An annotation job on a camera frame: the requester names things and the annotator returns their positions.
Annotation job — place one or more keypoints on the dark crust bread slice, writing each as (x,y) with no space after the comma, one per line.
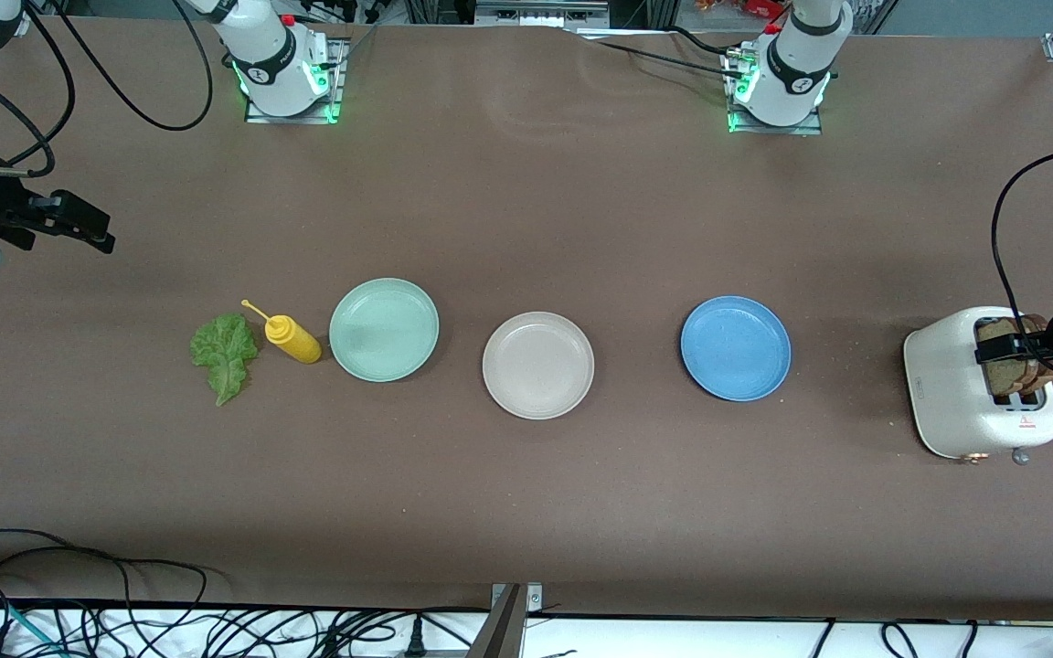
(1034,323)

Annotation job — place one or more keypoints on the light crust bread slice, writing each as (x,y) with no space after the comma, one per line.
(1002,379)

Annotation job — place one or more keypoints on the green lettuce leaf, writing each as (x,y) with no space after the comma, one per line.
(225,352)

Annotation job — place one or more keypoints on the yellow squeeze bottle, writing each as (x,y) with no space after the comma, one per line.
(293,340)

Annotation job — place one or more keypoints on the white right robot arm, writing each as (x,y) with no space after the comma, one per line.
(271,55)

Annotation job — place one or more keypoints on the blue plate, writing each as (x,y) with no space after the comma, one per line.
(735,347)

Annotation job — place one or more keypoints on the mint green plate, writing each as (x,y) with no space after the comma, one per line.
(384,329)

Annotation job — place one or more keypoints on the beige plate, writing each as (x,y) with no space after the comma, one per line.
(538,366)

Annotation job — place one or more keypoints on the white toaster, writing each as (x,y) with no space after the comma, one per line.
(947,384)

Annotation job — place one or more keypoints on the red plastic item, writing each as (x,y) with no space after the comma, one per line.
(755,7)

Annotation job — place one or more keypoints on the grey metal control box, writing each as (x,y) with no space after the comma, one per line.
(540,14)

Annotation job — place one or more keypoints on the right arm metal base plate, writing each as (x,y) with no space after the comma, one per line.
(336,82)

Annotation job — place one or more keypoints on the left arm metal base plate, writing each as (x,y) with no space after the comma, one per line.
(778,131)

